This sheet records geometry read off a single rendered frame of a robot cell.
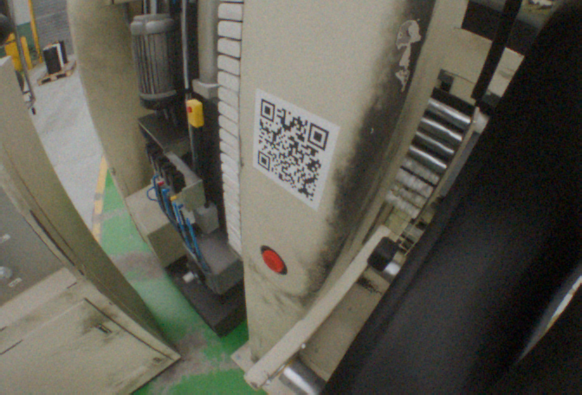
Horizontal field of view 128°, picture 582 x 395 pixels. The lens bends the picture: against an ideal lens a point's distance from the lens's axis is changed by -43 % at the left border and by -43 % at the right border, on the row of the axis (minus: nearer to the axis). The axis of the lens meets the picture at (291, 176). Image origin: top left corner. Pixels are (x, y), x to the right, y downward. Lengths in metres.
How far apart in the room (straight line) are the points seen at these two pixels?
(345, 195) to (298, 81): 0.08
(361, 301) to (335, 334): 0.10
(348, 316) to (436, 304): 0.19
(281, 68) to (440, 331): 0.49
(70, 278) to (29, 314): 0.12
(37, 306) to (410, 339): 0.70
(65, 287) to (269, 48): 0.55
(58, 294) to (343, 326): 0.58
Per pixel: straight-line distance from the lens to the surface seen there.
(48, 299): 0.60
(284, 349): 0.38
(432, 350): 0.51
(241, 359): 1.33
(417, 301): 0.51
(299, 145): 0.18
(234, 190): 0.31
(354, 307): 0.59
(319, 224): 0.20
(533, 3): 0.54
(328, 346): 0.55
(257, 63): 0.19
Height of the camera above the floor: 1.32
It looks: 40 degrees down
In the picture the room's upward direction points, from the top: 9 degrees clockwise
